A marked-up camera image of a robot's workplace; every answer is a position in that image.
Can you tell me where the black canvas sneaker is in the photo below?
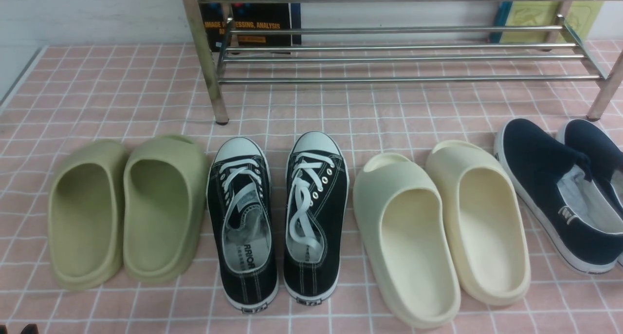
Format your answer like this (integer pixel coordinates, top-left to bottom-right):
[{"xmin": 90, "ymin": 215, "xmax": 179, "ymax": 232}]
[
  {"xmin": 205, "ymin": 137, "xmax": 279, "ymax": 314},
  {"xmin": 283, "ymin": 131, "xmax": 349, "ymax": 307}
]

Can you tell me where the silver metal shoe rack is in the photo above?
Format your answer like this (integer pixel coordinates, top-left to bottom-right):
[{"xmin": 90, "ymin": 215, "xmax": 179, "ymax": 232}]
[{"xmin": 182, "ymin": 0, "xmax": 622, "ymax": 126}]

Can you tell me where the navy left slip-on shoe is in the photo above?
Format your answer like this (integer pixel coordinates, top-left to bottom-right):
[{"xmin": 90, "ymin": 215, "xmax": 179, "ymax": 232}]
[{"xmin": 494, "ymin": 118, "xmax": 622, "ymax": 275}]

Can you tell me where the navy slip-on shoe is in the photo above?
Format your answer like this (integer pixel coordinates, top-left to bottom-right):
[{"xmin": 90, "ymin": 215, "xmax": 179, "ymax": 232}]
[
  {"xmin": 556, "ymin": 119, "xmax": 623, "ymax": 266},
  {"xmin": 494, "ymin": 118, "xmax": 622, "ymax": 275}
]

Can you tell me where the navy right slip-on shoe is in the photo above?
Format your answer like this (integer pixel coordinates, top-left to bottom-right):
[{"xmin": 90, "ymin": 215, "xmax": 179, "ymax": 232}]
[{"xmin": 556, "ymin": 119, "xmax": 623, "ymax": 266}]

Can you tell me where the cream left slide slipper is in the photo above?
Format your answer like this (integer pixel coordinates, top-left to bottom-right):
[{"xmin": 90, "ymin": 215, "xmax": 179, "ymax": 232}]
[{"xmin": 352, "ymin": 153, "xmax": 460, "ymax": 329}]

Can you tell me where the cream slide slipper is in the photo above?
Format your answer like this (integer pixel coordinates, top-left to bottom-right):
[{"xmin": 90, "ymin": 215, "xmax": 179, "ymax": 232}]
[
  {"xmin": 352, "ymin": 153, "xmax": 460, "ymax": 329},
  {"xmin": 425, "ymin": 140, "xmax": 531, "ymax": 307}
]

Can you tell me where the green right slide slipper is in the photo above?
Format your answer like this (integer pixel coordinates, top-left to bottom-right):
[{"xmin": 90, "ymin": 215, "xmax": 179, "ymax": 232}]
[{"xmin": 123, "ymin": 134, "xmax": 209, "ymax": 283}]

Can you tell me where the green slide slipper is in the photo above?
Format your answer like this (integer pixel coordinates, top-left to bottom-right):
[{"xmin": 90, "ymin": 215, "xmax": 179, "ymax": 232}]
[
  {"xmin": 123, "ymin": 134, "xmax": 209, "ymax": 283},
  {"xmin": 48, "ymin": 139, "xmax": 128, "ymax": 291}
]

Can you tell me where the cream right slide slipper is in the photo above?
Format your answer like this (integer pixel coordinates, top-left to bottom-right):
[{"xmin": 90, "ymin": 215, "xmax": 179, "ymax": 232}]
[{"xmin": 425, "ymin": 140, "xmax": 531, "ymax": 307}]

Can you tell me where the green left slide slipper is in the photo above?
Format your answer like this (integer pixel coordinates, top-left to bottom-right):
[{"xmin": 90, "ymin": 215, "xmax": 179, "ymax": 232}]
[{"xmin": 48, "ymin": 139, "xmax": 128, "ymax": 291}]

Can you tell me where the teal yellow book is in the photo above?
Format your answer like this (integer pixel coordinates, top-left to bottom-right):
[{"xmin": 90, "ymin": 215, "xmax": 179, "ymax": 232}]
[{"xmin": 489, "ymin": 0, "xmax": 603, "ymax": 44}]

